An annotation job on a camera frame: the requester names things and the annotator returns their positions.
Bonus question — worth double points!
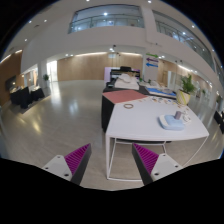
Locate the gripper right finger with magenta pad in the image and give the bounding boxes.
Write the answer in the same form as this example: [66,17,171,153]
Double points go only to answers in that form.
[132,143,182,185]

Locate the potted plant in yellow pot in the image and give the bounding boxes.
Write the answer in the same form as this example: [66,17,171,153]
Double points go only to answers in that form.
[176,74,195,105]

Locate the small potted plant far left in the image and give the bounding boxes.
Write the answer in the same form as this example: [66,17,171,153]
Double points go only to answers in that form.
[43,74,49,88]

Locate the table with blue mat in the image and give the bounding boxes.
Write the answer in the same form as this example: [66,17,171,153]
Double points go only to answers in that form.
[146,87,176,99]

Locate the light blue power strip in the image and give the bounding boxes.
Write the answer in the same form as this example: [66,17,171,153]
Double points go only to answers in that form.
[159,115,184,131]

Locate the white table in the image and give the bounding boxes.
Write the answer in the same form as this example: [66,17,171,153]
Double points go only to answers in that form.
[105,97,209,180]

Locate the mauve charger plug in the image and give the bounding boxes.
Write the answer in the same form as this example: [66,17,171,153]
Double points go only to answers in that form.
[174,111,182,120]

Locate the black table with pink top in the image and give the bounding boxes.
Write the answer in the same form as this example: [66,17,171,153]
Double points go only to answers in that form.
[101,89,146,131]

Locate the white charger cable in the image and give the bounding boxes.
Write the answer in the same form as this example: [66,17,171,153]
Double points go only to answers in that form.
[180,113,192,125]

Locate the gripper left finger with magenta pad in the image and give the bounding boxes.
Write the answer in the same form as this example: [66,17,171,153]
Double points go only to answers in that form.
[42,144,91,185]

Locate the direction signs with arrows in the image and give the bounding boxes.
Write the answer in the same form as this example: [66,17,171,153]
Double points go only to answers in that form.
[146,53,159,67]

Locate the white architectural model display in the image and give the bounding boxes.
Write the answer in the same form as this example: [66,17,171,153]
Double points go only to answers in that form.
[114,73,139,90]

